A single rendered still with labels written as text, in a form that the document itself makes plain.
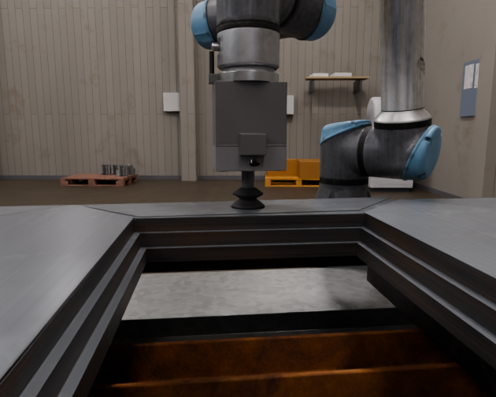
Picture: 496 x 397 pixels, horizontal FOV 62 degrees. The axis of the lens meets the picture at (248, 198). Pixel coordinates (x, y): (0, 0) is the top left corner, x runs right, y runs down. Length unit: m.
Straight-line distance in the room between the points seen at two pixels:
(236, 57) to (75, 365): 0.35
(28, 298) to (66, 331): 0.03
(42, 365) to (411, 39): 0.81
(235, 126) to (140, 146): 8.14
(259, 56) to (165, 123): 8.02
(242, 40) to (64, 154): 8.73
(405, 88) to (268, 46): 0.46
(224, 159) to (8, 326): 0.31
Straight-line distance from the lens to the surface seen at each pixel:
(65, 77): 9.15
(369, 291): 0.76
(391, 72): 0.90
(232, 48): 0.49
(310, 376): 0.43
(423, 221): 0.47
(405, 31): 0.89
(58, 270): 0.31
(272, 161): 0.49
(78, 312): 0.28
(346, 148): 0.95
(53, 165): 9.27
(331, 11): 0.62
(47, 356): 0.24
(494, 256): 0.37
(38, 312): 0.25
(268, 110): 0.49
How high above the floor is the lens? 0.96
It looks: 9 degrees down
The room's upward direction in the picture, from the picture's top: straight up
